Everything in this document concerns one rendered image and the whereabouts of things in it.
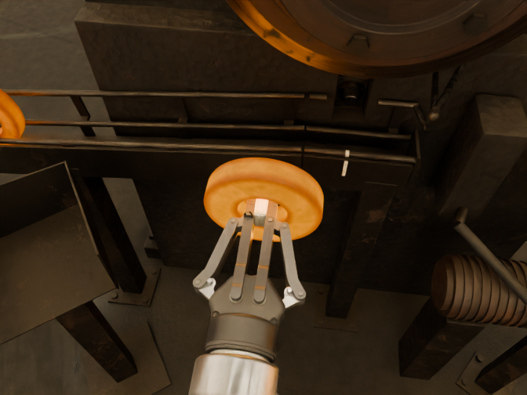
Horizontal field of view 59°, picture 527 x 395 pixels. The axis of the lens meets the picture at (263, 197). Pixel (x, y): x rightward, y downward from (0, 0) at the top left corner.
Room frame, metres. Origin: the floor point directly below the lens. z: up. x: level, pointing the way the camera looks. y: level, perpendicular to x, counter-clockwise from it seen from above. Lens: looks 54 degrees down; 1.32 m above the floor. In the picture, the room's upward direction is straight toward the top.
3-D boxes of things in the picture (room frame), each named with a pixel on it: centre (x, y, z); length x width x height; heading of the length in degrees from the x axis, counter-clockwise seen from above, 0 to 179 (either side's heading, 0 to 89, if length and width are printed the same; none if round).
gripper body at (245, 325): (0.19, 0.02, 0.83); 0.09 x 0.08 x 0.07; 173
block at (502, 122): (0.55, -0.38, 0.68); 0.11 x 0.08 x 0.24; 173
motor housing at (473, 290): (0.39, -0.46, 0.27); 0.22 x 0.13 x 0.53; 83
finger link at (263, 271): (0.26, 0.00, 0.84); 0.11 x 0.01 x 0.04; 171
